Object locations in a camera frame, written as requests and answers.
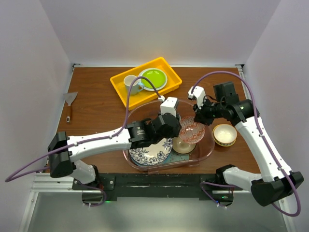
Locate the dark green lettered plate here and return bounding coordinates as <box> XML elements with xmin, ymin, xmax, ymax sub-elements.
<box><xmin>132</xmin><ymin>157</ymin><xmax>168</xmax><ymax>167</ymax></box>

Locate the aluminium table frame rail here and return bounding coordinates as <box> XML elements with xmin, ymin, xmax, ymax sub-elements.
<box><xmin>236</xmin><ymin>65</ymin><xmax>296</xmax><ymax>232</ymax></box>

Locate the dark blue patterned plate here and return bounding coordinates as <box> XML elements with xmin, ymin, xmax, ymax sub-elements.
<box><xmin>128</xmin><ymin>138</ymin><xmax>172</xmax><ymax>159</ymax></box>

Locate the yellow patterned bowl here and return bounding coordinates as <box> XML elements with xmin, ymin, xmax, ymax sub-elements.
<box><xmin>212</xmin><ymin>124</ymin><xmax>238</xmax><ymax>147</ymax></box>

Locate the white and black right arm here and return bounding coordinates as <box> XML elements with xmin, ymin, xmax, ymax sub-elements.
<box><xmin>188</xmin><ymin>82</ymin><xmax>304</xmax><ymax>206</ymax></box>

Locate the beige bowl with black rim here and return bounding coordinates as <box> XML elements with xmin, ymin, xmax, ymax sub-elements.
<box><xmin>172</xmin><ymin>137</ymin><xmax>196</xmax><ymax>154</ymax></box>

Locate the yellow plastic tray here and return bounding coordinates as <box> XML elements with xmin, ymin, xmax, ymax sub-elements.
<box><xmin>110</xmin><ymin>57</ymin><xmax>182</xmax><ymax>110</ymax></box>

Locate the mint divided rectangular plate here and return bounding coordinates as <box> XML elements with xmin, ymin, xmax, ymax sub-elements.
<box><xmin>166</xmin><ymin>152</ymin><xmax>190</xmax><ymax>163</ymax></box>

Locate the white mug blue handle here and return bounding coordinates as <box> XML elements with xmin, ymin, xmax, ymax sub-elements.
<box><xmin>123</xmin><ymin>75</ymin><xmax>144</xmax><ymax>95</ymax></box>

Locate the grey triangular scraper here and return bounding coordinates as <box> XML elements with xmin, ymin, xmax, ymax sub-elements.
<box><xmin>63</xmin><ymin>92</ymin><xmax>78</xmax><ymax>118</ymax></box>

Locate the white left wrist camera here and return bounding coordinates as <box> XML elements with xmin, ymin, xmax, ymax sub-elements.
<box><xmin>158</xmin><ymin>95</ymin><xmax>179</xmax><ymax>117</ymax></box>

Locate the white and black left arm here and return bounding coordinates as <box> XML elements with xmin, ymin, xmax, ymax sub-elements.
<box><xmin>48</xmin><ymin>113</ymin><xmax>181</xmax><ymax>189</ymax></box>

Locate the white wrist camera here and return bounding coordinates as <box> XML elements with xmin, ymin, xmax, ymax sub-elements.
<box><xmin>188</xmin><ymin>86</ymin><xmax>207</xmax><ymax>109</ymax></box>
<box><xmin>158</xmin><ymin>95</ymin><xmax>179</xmax><ymax>117</ymax></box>

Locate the green plate white rim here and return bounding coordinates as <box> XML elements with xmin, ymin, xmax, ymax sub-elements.
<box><xmin>138</xmin><ymin>68</ymin><xmax>168</xmax><ymax>91</ymax></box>

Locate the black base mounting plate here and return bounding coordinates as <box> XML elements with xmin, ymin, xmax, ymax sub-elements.
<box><xmin>72</xmin><ymin>174</ymin><xmax>235</xmax><ymax>206</ymax></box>

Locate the clear plastic bin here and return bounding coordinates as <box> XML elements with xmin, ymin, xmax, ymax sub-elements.
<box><xmin>123</xmin><ymin>100</ymin><xmax>214</xmax><ymax>174</ymax></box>

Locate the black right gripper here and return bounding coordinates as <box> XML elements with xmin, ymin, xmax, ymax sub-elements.
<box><xmin>193</xmin><ymin>96</ymin><xmax>225</xmax><ymax>126</ymax></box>

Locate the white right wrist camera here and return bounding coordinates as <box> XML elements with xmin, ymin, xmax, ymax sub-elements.
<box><xmin>188</xmin><ymin>86</ymin><xmax>207</xmax><ymax>109</ymax></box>

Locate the red patterned bowl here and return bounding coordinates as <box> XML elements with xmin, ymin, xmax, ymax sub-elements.
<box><xmin>179</xmin><ymin>116</ymin><xmax>206</xmax><ymax>144</ymax></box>

